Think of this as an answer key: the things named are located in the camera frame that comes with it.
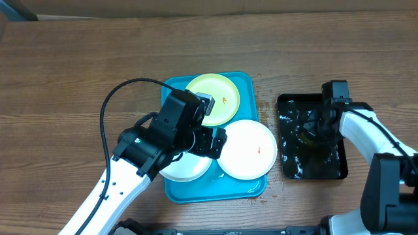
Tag teal plastic tray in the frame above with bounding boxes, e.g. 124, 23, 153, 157
164, 71, 267, 204

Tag green yellow sponge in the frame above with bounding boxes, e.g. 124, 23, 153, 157
299, 132, 317, 146

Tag pale pink plate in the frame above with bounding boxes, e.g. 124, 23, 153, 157
217, 119, 278, 180

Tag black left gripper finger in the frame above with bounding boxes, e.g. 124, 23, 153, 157
208, 143, 223, 160
214, 128, 227, 149

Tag black rectangular tray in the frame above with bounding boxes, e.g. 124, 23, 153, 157
277, 93, 348, 180

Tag yellow-green plate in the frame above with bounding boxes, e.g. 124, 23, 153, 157
186, 73, 240, 126

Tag white plate with stain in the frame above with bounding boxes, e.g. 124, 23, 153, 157
159, 153, 212, 182

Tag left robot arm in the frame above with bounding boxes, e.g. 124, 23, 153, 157
61, 89, 227, 234

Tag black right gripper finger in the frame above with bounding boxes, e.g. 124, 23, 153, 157
297, 125, 319, 146
297, 110, 315, 125

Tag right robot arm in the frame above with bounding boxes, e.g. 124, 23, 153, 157
300, 80, 417, 234

